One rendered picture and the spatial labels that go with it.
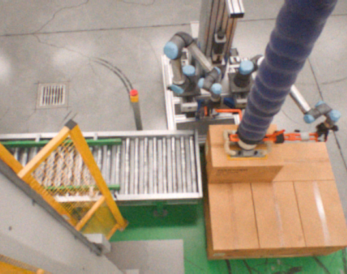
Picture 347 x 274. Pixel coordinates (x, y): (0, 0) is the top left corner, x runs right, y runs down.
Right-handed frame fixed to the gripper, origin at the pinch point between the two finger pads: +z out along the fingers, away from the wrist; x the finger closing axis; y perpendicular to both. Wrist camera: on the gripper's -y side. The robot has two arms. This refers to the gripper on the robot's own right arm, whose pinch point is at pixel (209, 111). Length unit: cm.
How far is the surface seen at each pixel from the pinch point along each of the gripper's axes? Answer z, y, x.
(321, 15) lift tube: -141, 33, -38
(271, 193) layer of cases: 53, 58, -57
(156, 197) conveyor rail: 48, -47, -61
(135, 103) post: 17, -65, 20
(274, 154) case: 13, 54, -36
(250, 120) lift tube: -41, 22, -33
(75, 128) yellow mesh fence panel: -101, -83, -71
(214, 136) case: 12.8, 4.0, -17.2
